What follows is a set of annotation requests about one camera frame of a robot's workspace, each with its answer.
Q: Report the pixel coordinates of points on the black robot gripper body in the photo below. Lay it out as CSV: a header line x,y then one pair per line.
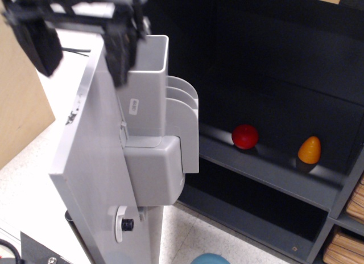
x,y
80,15

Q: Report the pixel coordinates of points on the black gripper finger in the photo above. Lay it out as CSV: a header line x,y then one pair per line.
x,y
40,43
120,40

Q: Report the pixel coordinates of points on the grey toy fridge door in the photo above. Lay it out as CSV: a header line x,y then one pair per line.
x,y
91,175

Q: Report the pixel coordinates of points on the tan wooden board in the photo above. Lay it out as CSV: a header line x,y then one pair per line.
x,y
25,110

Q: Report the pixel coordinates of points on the grey door bin shelves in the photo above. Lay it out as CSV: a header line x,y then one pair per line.
x,y
161,115

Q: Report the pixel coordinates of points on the red toy ball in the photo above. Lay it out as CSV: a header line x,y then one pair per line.
x,y
245,136

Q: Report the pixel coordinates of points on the black door knob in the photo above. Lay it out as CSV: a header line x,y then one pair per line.
x,y
127,224

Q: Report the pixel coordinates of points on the orange toy cone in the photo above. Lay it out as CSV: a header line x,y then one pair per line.
x,y
310,151

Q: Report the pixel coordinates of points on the teal round object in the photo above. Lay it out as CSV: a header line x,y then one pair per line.
x,y
210,258

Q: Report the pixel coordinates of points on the woven wicker baskets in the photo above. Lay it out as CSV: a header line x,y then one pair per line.
x,y
345,246

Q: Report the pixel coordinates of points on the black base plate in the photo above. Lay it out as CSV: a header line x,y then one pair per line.
x,y
34,252

